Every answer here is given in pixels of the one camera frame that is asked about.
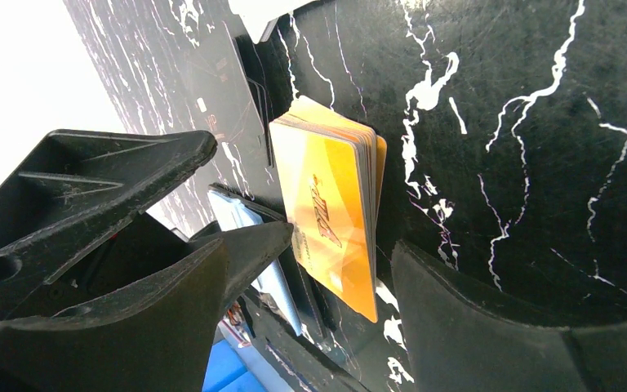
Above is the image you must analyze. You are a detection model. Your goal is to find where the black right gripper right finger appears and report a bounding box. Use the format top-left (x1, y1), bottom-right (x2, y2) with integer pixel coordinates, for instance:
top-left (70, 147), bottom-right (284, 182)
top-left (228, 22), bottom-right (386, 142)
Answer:
top-left (391, 240), bottom-right (627, 391)

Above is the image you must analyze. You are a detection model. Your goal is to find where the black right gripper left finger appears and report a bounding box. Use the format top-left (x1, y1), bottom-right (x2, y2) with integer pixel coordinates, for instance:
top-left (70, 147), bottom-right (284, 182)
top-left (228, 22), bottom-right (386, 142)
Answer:
top-left (0, 239), bottom-right (227, 391)

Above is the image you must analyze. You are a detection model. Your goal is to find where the white card on table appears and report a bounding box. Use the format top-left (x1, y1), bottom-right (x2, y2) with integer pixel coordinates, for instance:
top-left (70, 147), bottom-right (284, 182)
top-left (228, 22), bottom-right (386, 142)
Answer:
top-left (228, 0), bottom-right (314, 44)

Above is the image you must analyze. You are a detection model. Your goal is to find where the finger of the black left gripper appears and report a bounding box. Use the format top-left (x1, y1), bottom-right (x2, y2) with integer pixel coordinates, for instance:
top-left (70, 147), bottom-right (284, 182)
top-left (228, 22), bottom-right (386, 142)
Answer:
top-left (189, 220), bottom-right (293, 311)
top-left (0, 130), bottom-right (217, 303)

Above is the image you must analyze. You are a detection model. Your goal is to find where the orange object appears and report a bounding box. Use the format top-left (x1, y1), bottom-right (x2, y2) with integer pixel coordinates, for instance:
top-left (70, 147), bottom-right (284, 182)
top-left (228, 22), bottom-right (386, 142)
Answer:
top-left (269, 96), bottom-right (388, 323)

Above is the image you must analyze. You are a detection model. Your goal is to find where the blue bin under table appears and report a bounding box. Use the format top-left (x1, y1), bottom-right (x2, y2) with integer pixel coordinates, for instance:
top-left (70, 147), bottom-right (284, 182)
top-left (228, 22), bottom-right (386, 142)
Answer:
top-left (202, 340), bottom-right (267, 392)

